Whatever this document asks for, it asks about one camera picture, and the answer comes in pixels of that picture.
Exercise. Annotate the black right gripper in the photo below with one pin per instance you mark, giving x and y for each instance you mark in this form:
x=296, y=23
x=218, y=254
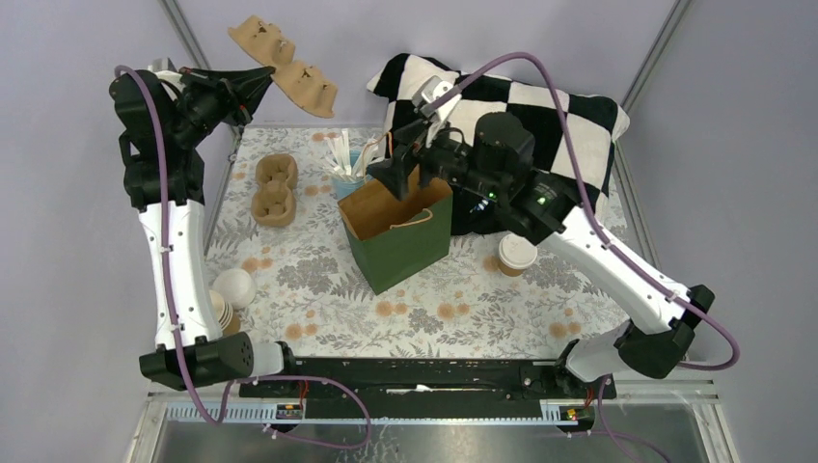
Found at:
x=395, y=172

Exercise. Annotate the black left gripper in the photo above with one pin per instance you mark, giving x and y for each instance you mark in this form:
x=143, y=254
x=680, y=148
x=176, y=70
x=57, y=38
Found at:
x=246, y=85

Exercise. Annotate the brown cardboard cup carrier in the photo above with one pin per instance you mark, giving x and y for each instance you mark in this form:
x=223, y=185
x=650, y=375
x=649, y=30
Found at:
x=306, y=86
x=274, y=203

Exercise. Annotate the green paper bag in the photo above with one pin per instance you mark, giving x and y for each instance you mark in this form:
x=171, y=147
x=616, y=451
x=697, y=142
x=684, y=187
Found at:
x=392, y=240

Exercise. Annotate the white plastic cup lid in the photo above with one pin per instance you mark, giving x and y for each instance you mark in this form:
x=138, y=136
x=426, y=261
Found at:
x=516, y=252

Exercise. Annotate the brown paper coffee cup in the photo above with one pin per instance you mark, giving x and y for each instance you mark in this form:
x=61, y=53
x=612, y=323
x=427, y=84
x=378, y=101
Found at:
x=508, y=270

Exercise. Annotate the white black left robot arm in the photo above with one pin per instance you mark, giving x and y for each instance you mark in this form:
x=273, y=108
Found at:
x=166, y=114

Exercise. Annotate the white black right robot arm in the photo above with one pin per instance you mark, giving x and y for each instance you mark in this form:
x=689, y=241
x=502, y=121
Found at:
x=549, y=210

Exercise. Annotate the white wrapped straws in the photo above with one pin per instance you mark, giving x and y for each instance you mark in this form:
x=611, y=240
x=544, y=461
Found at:
x=341, y=161

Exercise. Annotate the light blue cup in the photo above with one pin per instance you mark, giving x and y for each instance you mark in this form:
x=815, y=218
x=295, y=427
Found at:
x=346, y=185

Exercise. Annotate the black cloth bundle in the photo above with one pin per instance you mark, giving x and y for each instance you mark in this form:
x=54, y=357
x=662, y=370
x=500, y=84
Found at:
x=473, y=214

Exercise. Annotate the floral patterned table mat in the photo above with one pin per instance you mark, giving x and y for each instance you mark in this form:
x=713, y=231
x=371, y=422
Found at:
x=311, y=294

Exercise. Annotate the black white checkered pillow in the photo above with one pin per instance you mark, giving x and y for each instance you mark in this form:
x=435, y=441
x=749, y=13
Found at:
x=594, y=122

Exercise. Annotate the stack of brown paper cups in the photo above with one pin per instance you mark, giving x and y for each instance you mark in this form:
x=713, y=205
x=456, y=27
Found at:
x=224, y=313

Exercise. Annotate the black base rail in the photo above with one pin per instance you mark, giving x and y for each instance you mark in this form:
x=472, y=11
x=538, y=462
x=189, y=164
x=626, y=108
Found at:
x=436, y=391

